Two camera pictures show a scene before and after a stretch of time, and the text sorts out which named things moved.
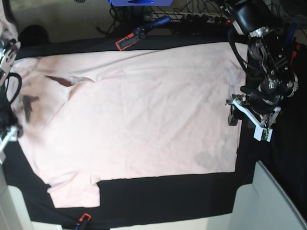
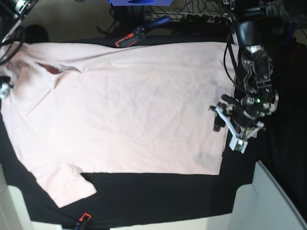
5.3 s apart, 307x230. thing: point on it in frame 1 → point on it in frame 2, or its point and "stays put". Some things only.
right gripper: x=256 y=107 → x=242 y=124
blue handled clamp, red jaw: x=140 y=32 stays put
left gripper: x=9 y=132 → x=5 y=86
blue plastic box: x=140 y=3 stays put
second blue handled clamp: x=292 y=43 stays put
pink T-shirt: x=81 y=118 stays put
